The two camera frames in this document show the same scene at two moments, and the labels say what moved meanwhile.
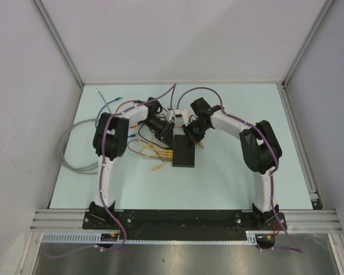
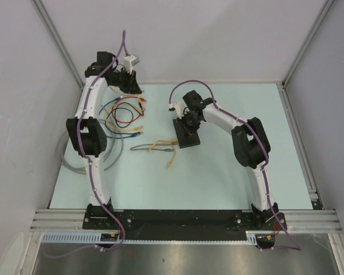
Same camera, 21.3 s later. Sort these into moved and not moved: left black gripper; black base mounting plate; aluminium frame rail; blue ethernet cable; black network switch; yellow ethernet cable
Moved: black network switch; yellow ethernet cable; left black gripper
Not moved: aluminium frame rail; blue ethernet cable; black base mounting plate
